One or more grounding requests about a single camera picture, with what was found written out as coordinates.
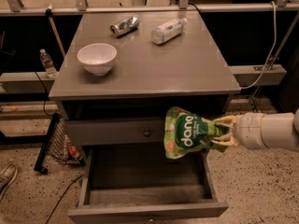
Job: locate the closed grey drawer with knob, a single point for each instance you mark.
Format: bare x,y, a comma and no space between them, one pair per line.
116,131

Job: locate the orange snack packet in basket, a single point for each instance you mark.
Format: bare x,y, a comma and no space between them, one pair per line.
73,151

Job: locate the small water bottle on ledge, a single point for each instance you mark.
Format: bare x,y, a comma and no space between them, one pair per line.
48,64

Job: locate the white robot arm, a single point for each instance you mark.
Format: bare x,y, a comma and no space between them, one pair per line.
279,130

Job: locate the open grey bottom drawer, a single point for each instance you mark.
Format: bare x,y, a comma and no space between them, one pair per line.
137,182

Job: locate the grey sneaker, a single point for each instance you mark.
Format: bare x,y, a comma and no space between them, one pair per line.
7,177

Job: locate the clear plastic water bottle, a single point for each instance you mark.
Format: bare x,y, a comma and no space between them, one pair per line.
168,30

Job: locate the white bowl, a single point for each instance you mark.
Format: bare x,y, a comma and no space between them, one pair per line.
97,58

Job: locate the green rice chip bag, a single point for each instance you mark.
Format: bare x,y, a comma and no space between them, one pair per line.
185,132

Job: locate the black wire mesh basket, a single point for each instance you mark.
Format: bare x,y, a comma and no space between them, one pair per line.
55,144

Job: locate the metal railing frame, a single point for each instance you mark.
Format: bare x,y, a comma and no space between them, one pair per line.
146,3

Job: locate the silver soda can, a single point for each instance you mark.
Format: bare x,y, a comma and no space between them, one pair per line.
124,26

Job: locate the grey wooden cabinet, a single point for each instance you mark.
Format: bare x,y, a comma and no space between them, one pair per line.
188,71

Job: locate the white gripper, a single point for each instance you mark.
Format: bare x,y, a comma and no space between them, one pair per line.
249,131

